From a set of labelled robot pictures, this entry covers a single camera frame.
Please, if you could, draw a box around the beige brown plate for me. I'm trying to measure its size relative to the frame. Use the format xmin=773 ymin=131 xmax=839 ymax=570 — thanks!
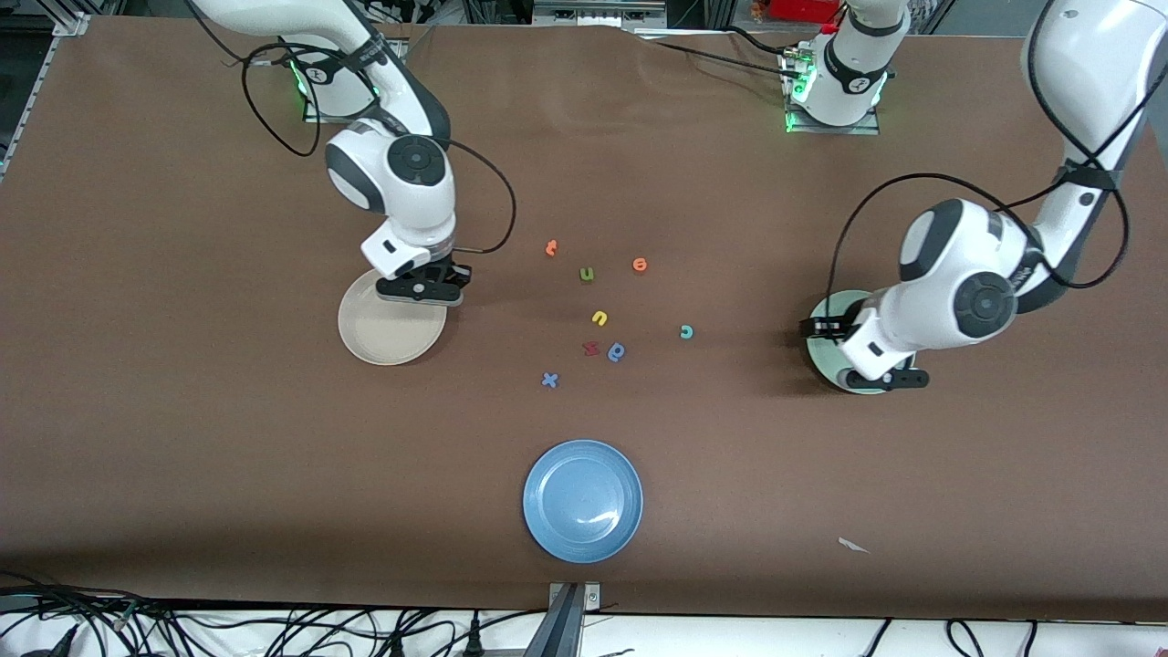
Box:
xmin=338 ymin=269 xmax=448 ymax=367

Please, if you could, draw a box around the pale green plate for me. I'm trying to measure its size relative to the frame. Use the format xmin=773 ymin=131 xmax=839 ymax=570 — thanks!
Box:
xmin=807 ymin=290 xmax=900 ymax=395

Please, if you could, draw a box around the red box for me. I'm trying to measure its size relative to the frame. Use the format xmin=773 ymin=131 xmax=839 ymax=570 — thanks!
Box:
xmin=769 ymin=0 xmax=842 ymax=24

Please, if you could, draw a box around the short black base cable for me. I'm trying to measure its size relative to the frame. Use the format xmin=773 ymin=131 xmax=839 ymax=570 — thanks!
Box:
xmin=728 ymin=26 xmax=790 ymax=56

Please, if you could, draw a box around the grey metal frame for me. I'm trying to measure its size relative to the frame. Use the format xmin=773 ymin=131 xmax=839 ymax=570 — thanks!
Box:
xmin=532 ymin=0 xmax=669 ymax=28

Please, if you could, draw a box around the large table cover sheet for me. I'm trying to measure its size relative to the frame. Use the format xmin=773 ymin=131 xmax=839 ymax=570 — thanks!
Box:
xmin=0 ymin=16 xmax=1168 ymax=623

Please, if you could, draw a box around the aluminium corner profile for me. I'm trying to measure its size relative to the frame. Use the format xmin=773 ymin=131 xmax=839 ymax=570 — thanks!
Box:
xmin=0 ymin=11 xmax=92 ymax=179

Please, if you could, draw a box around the black cable tangle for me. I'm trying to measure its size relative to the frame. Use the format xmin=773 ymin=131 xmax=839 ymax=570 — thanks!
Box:
xmin=0 ymin=570 xmax=548 ymax=657

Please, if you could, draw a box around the blue plate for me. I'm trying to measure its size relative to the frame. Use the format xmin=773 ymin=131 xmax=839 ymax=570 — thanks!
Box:
xmin=523 ymin=440 xmax=644 ymax=564

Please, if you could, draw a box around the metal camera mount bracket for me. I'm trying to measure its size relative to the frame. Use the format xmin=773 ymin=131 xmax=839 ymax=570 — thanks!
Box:
xmin=525 ymin=581 xmax=603 ymax=657

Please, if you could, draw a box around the long black base cable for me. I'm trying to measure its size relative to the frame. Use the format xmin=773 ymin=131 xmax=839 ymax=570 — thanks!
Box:
xmin=639 ymin=32 xmax=804 ymax=78

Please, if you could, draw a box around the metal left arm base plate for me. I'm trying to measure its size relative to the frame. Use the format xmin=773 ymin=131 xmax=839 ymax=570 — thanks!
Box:
xmin=787 ymin=108 xmax=881 ymax=136

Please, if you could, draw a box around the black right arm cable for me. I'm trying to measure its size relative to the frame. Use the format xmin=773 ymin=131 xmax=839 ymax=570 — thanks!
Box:
xmin=187 ymin=0 xmax=517 ymax=256

